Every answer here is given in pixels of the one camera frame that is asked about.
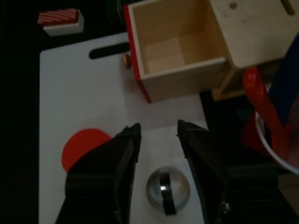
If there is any round metal dough cutter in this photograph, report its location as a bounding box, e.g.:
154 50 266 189
144 166 192 217

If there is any white bowl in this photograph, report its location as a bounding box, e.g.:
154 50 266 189
253 87 299 176

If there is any flat red dough disc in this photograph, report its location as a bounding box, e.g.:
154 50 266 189
60 128 113 172

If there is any wooden toy cabinet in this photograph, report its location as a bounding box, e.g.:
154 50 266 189
208 0 299 102

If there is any striped red white toy block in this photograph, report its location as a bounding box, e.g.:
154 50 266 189
36 8 85 38

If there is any wooden drawer with red front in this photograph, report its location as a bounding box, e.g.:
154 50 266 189
120 0 234 104

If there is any blue plastic utensil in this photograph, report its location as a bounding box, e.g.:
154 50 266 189
266 34 299 126

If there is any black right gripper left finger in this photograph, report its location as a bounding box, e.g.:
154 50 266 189
53 122 142 224

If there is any white cutting board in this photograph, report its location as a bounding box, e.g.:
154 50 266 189
37 31 210 224

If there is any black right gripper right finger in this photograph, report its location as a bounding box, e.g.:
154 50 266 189
176 119 299 224

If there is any red plastic utensil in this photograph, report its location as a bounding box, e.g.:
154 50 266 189
241 66 293 160

